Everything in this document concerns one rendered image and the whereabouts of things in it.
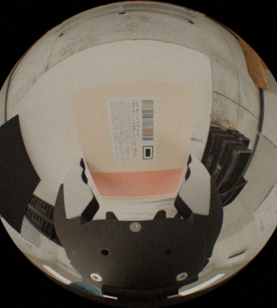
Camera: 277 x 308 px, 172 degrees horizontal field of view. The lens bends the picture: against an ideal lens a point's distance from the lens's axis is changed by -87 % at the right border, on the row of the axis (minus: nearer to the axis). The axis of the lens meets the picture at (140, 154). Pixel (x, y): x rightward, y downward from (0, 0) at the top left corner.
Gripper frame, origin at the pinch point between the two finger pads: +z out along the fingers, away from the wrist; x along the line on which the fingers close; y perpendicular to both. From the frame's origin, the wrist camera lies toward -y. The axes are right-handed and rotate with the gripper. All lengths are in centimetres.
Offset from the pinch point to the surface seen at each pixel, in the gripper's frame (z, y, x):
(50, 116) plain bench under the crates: 6.0, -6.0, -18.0
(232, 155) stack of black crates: 18, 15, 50
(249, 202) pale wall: -2, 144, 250
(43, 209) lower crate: -1, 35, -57
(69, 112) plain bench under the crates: 6.0, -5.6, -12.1
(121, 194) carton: -1.7, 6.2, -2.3
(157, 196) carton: -1.7, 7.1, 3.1
